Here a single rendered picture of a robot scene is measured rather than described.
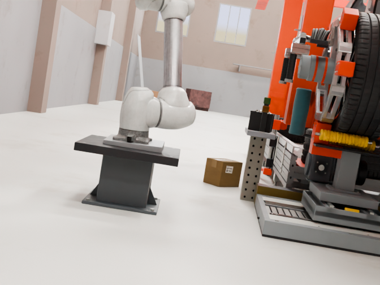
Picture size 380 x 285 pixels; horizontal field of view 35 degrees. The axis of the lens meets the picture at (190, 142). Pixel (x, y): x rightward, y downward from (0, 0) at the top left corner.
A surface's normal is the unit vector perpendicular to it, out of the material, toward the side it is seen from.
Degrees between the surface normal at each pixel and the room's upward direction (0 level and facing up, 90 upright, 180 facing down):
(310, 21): 90
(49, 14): 90
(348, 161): 90
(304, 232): 90
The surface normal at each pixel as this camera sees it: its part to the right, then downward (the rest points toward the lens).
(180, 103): 0.47, -0.19
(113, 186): 0.00, 0.08
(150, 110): 0.46, 0.11
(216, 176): -0.69, -0.05
